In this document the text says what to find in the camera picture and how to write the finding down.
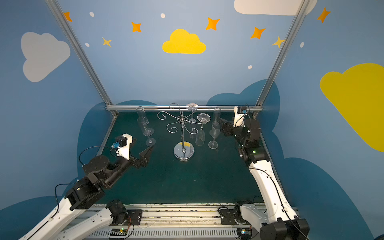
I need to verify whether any clear flute glass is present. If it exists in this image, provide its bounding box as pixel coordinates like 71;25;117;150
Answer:
186;103;199;123
136;106;154;136
213;108;222;124
137;117;156;147

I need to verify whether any clear wine glass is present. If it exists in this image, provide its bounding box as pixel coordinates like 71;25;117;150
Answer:
195;113;211;147
208;122;221;150

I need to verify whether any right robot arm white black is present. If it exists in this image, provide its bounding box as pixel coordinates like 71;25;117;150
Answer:
219;119;310;240

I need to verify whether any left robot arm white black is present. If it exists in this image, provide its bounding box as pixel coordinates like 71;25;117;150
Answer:
21;147;153;240

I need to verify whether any chrome wine glass rack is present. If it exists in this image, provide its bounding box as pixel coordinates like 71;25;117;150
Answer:
157;103;201;162

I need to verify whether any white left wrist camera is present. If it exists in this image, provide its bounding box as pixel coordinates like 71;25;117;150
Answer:
111;134;133;160

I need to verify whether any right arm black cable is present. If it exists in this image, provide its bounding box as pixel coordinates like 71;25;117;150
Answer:
242;104;253;124

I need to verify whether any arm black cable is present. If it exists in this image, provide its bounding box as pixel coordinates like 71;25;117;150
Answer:
78;145;119;166
242;104;253;124

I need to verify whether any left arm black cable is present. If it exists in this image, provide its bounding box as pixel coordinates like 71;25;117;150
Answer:
78;145;119;166

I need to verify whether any aluminium back frame rail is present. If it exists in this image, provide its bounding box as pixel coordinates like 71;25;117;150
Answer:
106;105;263;112

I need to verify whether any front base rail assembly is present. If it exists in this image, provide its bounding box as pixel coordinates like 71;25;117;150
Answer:
86;203;251;240

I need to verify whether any aluminium right corner post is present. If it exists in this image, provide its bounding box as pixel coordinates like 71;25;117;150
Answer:
253;0;311;119

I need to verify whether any aluminium corner post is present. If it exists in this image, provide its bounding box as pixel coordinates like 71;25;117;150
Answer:
45;0;113;107
253;0;311;119

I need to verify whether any aluminium left corner post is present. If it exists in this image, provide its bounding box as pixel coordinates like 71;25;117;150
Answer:
45;0;113;107

